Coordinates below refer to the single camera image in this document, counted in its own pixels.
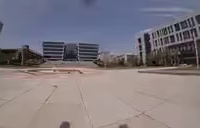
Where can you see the low pale building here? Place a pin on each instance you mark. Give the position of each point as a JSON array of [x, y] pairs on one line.
[[121, 58]]

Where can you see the pale concrete slab plaza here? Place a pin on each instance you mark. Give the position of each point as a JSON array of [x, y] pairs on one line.
[[101, 96]]

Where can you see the glass building with white bands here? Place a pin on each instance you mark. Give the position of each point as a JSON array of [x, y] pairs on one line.
[[53, 50]]

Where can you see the robot's own part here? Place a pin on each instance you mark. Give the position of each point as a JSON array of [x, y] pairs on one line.
[[64, 125], [123, 126]]

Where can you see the row of trees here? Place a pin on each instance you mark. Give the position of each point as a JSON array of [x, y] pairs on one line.
[[168, 57]]

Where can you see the low raised kerb bed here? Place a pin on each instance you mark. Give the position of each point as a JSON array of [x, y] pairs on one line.
[[178, 71]]

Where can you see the low brown building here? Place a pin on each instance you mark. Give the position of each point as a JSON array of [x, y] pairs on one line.
[[21, 56]]

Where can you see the white building with dark windows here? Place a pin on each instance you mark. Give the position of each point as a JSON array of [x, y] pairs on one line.
[[178, 33]]

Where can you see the pole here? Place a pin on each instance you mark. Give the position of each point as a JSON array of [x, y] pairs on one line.
[[196, 53]]

